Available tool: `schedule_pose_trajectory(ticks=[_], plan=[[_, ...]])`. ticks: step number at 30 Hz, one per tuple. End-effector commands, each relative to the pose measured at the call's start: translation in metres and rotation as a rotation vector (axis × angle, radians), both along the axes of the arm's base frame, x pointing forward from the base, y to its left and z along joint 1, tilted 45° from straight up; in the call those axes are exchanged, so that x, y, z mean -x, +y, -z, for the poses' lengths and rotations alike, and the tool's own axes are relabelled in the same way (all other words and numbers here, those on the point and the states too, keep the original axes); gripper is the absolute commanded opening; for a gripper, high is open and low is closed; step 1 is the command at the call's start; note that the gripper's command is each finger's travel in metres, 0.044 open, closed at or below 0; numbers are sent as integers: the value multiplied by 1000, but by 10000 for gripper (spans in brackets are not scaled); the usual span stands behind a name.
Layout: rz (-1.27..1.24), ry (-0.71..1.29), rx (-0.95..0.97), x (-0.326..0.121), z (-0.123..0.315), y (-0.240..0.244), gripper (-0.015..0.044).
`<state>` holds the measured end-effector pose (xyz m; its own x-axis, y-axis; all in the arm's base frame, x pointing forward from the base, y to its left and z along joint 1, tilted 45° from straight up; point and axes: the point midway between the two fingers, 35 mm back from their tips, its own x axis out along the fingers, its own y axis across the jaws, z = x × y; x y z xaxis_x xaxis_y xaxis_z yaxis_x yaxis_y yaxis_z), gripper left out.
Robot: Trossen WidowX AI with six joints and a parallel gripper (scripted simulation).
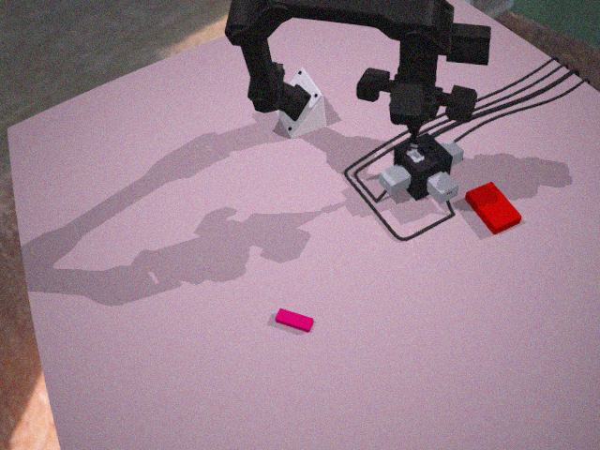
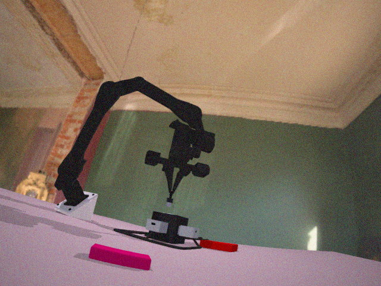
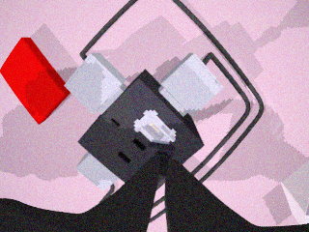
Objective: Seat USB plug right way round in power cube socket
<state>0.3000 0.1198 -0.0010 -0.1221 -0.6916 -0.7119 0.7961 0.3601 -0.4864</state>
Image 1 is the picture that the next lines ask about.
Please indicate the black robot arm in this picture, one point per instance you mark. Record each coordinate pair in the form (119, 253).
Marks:
(425, 29)

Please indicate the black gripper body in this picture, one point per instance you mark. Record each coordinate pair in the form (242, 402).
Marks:
(459, 104)

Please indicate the red rectangular block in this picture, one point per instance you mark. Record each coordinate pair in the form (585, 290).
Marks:
(493, 208)

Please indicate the magenta rectangular block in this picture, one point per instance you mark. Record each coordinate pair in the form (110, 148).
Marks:
(294, 320)

